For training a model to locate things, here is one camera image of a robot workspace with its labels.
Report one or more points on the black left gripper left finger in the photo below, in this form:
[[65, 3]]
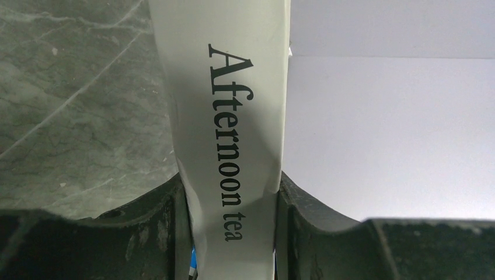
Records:
[[147, 238]]

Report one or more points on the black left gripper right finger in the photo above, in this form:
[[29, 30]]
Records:
[[314, 241]]

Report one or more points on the white magazine with photo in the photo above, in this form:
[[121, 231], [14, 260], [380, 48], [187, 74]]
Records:
[[226, 65]]

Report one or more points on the blue round tape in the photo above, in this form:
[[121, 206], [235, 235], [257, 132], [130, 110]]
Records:
[[193, 274]]

